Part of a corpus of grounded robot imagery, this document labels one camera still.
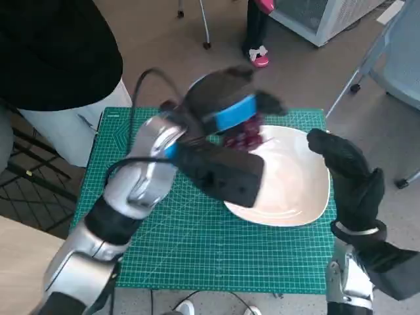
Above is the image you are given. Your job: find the green cutting mat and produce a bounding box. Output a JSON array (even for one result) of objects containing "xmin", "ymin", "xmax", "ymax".
[{"xmin": 68, "ymin": 106, "xmax": 339, "ymax": 293}]

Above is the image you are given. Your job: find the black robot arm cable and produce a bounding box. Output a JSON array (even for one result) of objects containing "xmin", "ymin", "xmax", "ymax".
[{"xmin": 104, "ymin": 67, "xmax": 186, "ymax": 184}]

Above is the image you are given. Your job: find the light wooden desk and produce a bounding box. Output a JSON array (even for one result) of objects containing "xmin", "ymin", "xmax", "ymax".
[{"xmin": 0, "ymin": 216, "xmax": 67, "ymax": 315}]

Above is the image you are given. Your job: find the red toy grape bunch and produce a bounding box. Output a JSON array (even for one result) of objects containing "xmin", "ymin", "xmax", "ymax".
[{"xmin": 222, "ymin": 114, "xmax": 267, "ymax": 154}]

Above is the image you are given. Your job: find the white glass-front cabinet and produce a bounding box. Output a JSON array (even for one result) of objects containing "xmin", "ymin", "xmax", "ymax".
[{"xmin": 267, "ymin": 0, "xmax": 387, "ymax": 47}]

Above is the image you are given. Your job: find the grey-blue office chair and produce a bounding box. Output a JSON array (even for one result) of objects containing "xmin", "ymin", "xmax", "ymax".
[{"xmin": 324, "ymin": 0, "xmax": 420, "ymax": 190}]

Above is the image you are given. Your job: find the white square plate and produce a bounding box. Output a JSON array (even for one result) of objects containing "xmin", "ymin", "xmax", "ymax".
[{"xmin": 222, "ymin": 124, "xmax": 331, "ymax": 228}]

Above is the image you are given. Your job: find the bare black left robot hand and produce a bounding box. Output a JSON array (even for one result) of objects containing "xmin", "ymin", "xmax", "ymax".
[{"xmin": 178, "ymin": 64, "xmax": 289, "ymax": 147}]

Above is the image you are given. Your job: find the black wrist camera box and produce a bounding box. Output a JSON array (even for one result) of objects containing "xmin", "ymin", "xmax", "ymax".
[
  {"xmin": 176, "ymin": 139, "xmax": 266, "ymax": 208},
  {"xmin": 359, "ymin": 241, "xmax": 420, "ymax": 301}
]

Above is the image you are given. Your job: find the black floor cable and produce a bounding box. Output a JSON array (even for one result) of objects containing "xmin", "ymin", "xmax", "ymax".
[{"xmin": 149, "ymin": 288, "xmax": 251, "ymax": 315}]

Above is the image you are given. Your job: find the black wire rack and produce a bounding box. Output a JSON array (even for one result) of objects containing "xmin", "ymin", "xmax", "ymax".
[{"xmin": 0, "ymin": 98, "xmax": 80, "ymax": 238}]

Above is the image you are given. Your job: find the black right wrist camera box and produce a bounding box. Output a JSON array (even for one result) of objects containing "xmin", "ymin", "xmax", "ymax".
[{"xmin": 359, "ymin": 241, "xmax": 420, "ymax": 301}]

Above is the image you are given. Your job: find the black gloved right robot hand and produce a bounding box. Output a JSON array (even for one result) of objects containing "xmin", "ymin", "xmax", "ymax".
[{"xmin": 306, "ymin": 128, "xmax": 385, "ymax": 230}]

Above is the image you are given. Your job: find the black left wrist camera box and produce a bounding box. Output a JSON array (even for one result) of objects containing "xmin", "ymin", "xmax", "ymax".
[{"xmin": 176, "ymin": 139, "xmax": 266, "ymax": 208}]

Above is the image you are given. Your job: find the metal chair leg with castor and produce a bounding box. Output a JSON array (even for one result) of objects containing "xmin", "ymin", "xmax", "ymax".
[{"xmin": 176, "ymin": 0, "xmax": 213, "ymax": 51}]

